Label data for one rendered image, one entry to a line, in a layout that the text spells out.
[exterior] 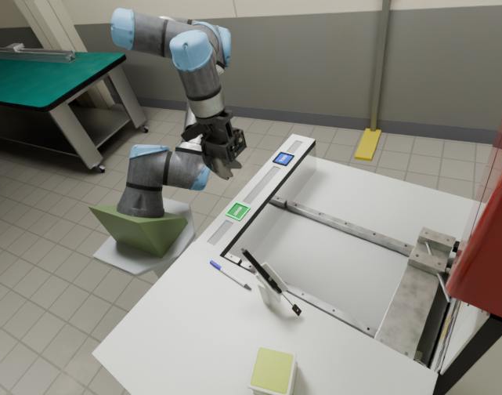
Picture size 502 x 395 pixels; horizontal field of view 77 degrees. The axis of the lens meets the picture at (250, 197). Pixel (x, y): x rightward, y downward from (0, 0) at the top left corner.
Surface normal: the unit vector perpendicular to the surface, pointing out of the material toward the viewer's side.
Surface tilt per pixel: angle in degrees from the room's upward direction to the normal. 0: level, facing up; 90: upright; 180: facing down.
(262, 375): 0
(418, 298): 0
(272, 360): 0
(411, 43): 90
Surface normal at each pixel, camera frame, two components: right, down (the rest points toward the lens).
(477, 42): -0.44, 0.70
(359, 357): -0.18, -0.69
